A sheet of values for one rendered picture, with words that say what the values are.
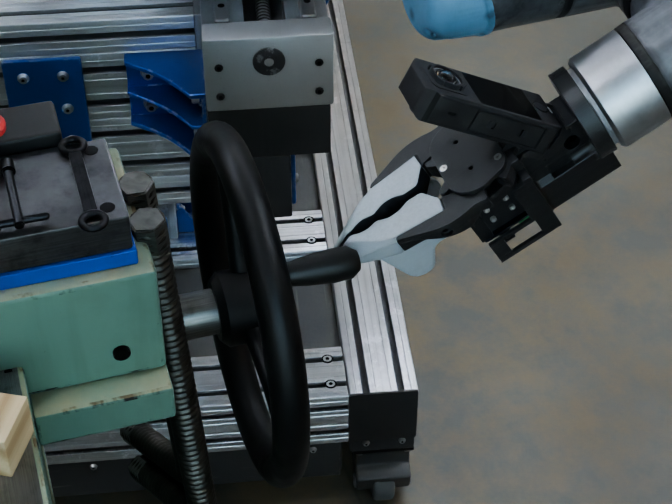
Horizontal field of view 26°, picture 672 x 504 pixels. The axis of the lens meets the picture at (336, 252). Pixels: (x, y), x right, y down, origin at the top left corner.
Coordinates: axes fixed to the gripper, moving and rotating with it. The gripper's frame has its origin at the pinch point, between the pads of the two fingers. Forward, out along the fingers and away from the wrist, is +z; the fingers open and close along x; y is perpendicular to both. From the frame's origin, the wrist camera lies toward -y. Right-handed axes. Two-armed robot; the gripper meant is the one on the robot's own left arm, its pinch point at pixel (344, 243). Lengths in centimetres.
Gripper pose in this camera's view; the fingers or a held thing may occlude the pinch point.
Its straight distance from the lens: 105.6
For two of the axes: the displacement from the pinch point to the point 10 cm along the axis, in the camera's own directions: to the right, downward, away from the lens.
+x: -2.9, -6.5, 7.0
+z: -8.3, 5.4, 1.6
